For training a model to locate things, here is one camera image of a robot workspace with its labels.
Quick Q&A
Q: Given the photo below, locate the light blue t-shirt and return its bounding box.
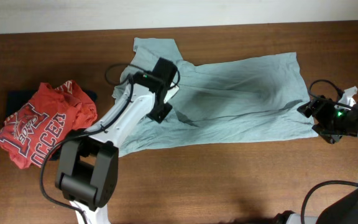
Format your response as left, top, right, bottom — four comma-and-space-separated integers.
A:
119, 38, 315, 156

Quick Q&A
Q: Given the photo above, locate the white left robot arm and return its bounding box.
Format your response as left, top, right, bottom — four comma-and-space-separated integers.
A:
55, 72, 178, 223

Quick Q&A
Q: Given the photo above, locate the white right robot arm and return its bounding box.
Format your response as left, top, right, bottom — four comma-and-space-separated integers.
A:
273, 88, 358, 224

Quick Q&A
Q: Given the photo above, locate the red printed t-shirt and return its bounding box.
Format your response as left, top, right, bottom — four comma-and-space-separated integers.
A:
0, 80, 98, 169

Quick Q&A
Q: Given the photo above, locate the dark navy folded garment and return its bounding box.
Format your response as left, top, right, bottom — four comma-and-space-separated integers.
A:
5, 90, 98, 161

